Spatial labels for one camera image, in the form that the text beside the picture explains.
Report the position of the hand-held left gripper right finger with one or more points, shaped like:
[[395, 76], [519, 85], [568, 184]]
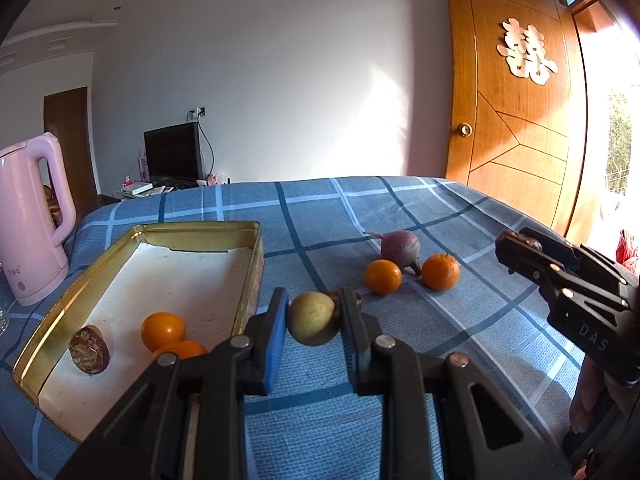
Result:
[[352, 355]]

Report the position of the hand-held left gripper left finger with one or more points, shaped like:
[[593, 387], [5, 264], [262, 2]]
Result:
[[277, 330]]

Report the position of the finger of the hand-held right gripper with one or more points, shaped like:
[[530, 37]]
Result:
[[520, 255], [575, 252]]

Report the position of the small yellow round fruit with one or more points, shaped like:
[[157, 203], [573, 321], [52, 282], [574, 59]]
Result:
[[312, 317]]

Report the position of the brown wrinkled passion fruit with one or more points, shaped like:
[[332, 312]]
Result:
[[358, 301], [89, 352]]

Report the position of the orange mandarin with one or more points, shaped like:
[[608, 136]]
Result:
[[187, 347], [383, 276], [162, 331], [440, 271]]

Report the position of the gold tin box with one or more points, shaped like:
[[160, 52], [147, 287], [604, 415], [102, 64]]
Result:
[[200, 280]]

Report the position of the purple beetroot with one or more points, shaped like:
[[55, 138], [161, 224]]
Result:
[[400, 250]]

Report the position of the person's right hand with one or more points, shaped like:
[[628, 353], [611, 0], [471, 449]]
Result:
[[582, 400]]

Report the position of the red cloth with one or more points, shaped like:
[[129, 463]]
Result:
[[626, 250]]

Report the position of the blue plaid tablecloth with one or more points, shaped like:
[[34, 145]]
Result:
[[325, 210]]

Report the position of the light wooden door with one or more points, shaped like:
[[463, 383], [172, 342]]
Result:
[[500, 125]]

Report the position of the brass door knob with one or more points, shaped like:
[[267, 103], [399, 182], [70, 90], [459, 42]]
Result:
[[466, 129]]

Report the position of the white flat box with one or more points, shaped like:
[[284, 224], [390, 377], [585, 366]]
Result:
[[137, 189]]

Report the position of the white paper door decoration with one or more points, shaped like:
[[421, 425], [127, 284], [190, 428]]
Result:
[[525, 55]]

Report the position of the black television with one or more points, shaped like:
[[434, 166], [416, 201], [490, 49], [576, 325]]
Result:
[[172, 152]]

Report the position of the dark television stand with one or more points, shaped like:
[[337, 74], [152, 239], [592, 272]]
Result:
[[107, 200]]

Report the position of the carved wooden sofa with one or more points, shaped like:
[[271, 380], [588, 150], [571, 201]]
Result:
[[52, 207]]

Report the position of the pink electric kettle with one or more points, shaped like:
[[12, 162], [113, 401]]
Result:
[[25, 240]]

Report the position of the glass tumbler bottle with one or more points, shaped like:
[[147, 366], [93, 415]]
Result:
[[3, 317]]

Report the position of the dark brown door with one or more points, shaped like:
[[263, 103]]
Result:
[[70, 135]]

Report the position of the wall socket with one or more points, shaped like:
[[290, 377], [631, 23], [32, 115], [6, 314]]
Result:
[[197, 114]]

